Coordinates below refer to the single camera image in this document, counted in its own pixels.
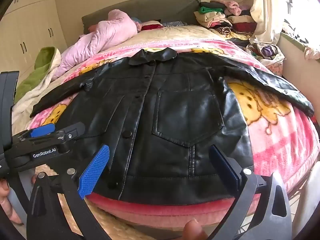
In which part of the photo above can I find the red pillow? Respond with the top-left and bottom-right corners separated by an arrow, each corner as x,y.
140,21 -> 163,32

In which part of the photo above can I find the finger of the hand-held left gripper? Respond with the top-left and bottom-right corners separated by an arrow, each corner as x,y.
16,123 -> 56,144
50,122 -> 86,147

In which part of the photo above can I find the cream bedsheet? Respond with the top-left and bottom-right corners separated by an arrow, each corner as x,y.
110,25 -> 227,53

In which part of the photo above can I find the cream curtain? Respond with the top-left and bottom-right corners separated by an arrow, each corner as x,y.
249,0 -> 297,46

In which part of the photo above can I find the heap of windowsill clothes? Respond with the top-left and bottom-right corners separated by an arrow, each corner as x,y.
282,17 -> 320,61

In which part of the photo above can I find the pink quilt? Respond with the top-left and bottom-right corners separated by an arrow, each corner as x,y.
54,9 -> 138,80

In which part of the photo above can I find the cream wardrobe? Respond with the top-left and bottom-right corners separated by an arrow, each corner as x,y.
0,0 -> 68,80

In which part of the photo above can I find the pile of folded clothes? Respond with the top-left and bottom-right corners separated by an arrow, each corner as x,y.
194,0 -> 258,41

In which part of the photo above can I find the green and cream blanket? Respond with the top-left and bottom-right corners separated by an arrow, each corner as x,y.
11,47 -> 63,130

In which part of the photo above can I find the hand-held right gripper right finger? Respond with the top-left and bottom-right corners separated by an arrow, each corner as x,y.
209,145 -> 293,240

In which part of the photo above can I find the black leather jacket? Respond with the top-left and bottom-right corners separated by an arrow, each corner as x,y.
30,47 -> 315,205

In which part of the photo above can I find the green windowsill cushion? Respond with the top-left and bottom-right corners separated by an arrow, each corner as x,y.
280,31 -> 310,53

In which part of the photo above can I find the olive green headboard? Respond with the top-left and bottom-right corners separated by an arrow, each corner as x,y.
81,0 -> 202,34

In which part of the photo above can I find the dark floral pillow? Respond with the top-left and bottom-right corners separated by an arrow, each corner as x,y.
162,20 -> 188,28

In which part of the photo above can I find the person's right hand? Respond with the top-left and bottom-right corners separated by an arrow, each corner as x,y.
183,219 -> 209,240

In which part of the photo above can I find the pink printed blanket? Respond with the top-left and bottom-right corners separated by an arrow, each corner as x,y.
26,40 -> 320,228

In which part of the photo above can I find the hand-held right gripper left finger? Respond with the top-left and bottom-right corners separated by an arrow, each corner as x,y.
26,144 -> 110,240

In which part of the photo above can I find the floral fabric basket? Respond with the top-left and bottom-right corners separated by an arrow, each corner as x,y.
246,42 -> 286,77

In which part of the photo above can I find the person's left hand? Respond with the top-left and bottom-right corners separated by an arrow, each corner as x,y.
0,175 -> 38,225

